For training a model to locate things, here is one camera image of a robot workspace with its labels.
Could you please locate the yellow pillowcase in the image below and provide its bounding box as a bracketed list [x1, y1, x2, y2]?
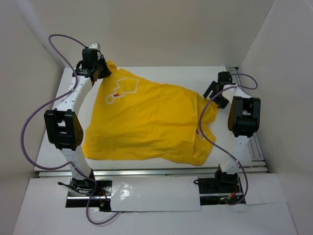
[82, 61, 218, 165]

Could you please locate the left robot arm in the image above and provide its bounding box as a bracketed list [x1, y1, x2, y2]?
[44, 58, 111, 195]

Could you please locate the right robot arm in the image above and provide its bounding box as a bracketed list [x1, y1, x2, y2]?
[203, 71, 261, 192]

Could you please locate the white cover plate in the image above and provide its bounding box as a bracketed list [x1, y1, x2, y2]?
[110, 176, 201, 212]

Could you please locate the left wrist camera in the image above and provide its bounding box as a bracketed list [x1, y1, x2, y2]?
[82, 42, 101, 67]

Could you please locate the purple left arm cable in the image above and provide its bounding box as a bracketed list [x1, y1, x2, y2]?
[20, 34, 123, 224]

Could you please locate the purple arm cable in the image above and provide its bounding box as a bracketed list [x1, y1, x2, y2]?
[199, 73, 259, 205]
[20, 34, 123, 224]

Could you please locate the aluminium rail frame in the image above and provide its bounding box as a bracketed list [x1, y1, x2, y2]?
[36, 66, 268, 176]

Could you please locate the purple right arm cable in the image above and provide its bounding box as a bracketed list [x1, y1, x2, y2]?
[199, 73, 259, 205]

